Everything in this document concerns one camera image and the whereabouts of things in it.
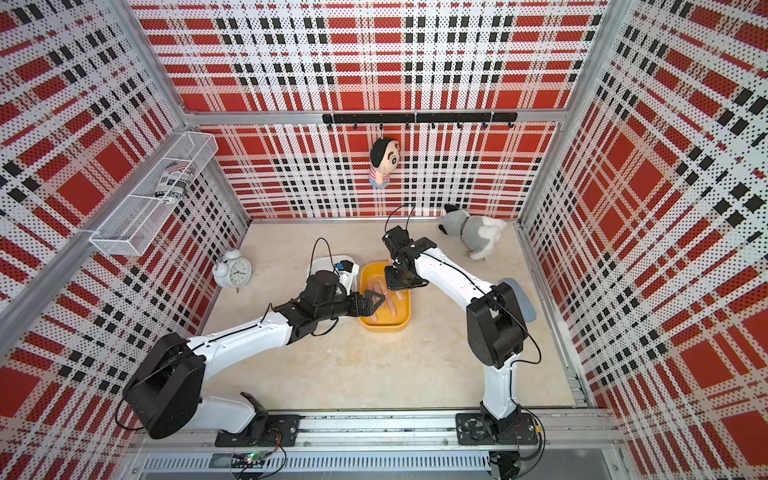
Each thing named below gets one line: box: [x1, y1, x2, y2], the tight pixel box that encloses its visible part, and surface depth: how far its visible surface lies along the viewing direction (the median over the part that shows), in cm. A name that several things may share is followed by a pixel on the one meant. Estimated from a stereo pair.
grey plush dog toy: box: [438, 204, 507, 261], surface depth 109 cm
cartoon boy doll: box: [369, 138, 400, 188], surface depth 94 cm
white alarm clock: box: [212, 249, 253, 293], surface depth 98 cm
